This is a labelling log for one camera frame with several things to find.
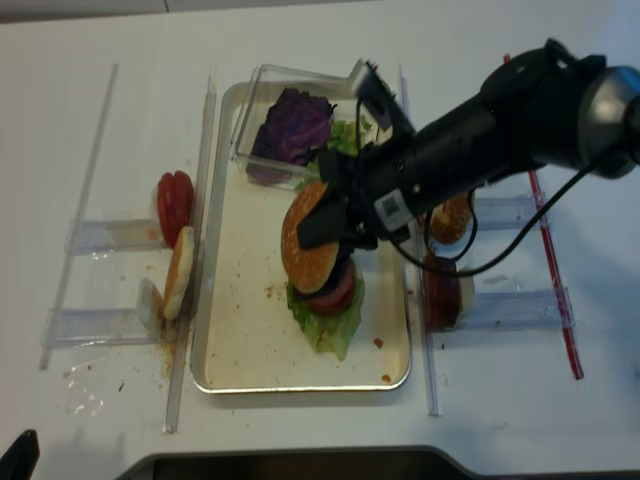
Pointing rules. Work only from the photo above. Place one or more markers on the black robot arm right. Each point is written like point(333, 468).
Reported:
point(543, 107)

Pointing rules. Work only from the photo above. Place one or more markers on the white pusher block lower left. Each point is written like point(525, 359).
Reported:
point(149, 307)

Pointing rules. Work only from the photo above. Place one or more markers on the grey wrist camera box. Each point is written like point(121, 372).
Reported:
point(378, 99)

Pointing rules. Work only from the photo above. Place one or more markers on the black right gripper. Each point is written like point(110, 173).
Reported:
point(366, 201)

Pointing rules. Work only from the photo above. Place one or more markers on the clear rail far left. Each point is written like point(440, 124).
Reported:
point(80, 215)

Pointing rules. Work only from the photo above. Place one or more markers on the clear holder lower right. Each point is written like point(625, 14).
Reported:
point(489, 308)

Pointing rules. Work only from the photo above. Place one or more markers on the red meat patty stack right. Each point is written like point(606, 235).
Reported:
point(443, 301)

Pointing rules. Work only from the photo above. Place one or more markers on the clear rail right of tray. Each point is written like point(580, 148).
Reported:
point(433, 401)

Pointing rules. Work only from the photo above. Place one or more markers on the clear holder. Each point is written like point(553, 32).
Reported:
point(489, 308)
point(94, 236)
point(71, 327)
point(506, 213)

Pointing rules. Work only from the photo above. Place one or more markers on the bun bottom half left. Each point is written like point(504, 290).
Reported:
point(179, 273)

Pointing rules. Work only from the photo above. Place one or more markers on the pink meat patty slices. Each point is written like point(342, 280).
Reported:
point(331, 305)

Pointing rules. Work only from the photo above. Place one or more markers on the sesame bun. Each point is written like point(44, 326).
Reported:
point(307, 269)
point(449, 220)

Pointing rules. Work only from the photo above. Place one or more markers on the clear holder lower left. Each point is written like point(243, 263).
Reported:
point(71, 327)

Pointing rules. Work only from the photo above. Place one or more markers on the red tomato slices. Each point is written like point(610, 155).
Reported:
point(174, 202)

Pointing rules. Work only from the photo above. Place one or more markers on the sesame bun top rear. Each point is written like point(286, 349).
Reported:
point(449, 220)

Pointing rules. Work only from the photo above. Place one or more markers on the red plastic rail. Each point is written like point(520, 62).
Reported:
point(555, 270)

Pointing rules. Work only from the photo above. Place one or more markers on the green lettuce under stack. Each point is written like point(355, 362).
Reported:
point(328, 333)

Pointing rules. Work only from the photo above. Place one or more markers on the clear holder upper left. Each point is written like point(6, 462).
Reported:
point(94, 236)

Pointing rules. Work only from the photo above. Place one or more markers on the white cheese slice right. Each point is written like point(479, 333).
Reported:
point(467, 293)

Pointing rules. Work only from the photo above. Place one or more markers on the purple cabbage leaf in container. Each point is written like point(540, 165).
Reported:
point(296, 126)

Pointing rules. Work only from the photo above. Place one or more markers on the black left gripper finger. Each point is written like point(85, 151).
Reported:
point(19, 461)

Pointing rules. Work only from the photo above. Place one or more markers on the clear holder upper right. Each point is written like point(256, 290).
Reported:
point(506, 213)

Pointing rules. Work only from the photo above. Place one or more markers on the white metal tray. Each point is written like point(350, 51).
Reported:
point(246, 340)

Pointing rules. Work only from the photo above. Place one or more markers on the sesame bun top front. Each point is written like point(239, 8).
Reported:
point(307, 269)

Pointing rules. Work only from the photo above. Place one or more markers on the clear plastic container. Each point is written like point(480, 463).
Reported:
point(265, 86)

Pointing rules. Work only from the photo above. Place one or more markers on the green lettuce in container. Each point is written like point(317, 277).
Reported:
point(343, 135)

